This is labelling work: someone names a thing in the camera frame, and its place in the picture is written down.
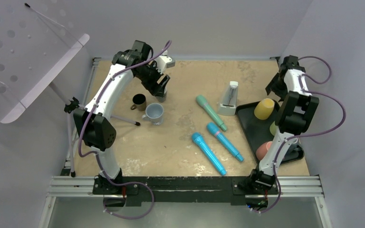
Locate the dark blue-grey mug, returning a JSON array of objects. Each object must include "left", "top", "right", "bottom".
[{"left": 155, "top": 92, "right": 167, "bottom": 103}]

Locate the black base bar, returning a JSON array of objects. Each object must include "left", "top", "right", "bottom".
[{"left": 92, "top": 175, "right": 278, "bottom": 207}]

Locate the pink mug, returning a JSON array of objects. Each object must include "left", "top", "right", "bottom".
[{"left": 256, "top": 141, "right": 272, "bottom": 161}]

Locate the white music stand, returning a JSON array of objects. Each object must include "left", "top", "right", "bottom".
[{"left": 0, "top": 2, "right": 141, "bottom": 178}]

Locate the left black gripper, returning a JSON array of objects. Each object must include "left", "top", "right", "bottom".
[{"left": 135, "top": 61, "right": 170, "bottom": 98}]

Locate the yellow cup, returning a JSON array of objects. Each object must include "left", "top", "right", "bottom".
[{"left": 254, "top": 98, "right": 275, "bottom": 120}]

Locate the light grey mug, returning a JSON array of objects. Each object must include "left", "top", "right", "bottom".
[{"left": 142, "top": 103, "right": 164, "bottom": 125}]

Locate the black tray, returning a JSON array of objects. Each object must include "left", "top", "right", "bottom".
[{"left": 235, "top": 100, "right": 305, "bottom": 166}]

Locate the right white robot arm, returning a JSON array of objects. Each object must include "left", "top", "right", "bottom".
[{"left": 248, "top": 55, "right": 319, "bottom": 193}]

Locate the blue toy microphone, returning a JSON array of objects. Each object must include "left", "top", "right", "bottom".
[{"left": 191, "top": 132, "right": 227, "bottom": 176}]

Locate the green cup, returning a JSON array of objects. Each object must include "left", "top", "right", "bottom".
[{"left": 269, "top": 122, "right": 278, "bottom": 136}]

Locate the brown mug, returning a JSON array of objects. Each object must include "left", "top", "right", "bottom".
[{"left": 130, "top": 94, "right": 146, "bottom": 111}]

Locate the blue microphone pink band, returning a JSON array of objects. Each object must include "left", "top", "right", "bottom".
[{"left": 206, "top": 123, "right": 244, "bottom": 162}]

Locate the green toy microphone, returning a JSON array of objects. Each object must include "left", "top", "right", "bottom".
[{"left": 195, "top": 95, "right": 227, "bottom": 132}]

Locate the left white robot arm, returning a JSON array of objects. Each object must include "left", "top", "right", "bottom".
[{"left": 73, "top": 40, "right": 175, "bottom": 194}]

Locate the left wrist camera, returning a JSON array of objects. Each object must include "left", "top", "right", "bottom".
[{"left": 155, "top": 50, "right": 175, "bottom": 73}]

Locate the aluminium frame rail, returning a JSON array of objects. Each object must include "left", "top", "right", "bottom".
[{"left": 38, "top": 176, "right": 332, "bottom": 228}]

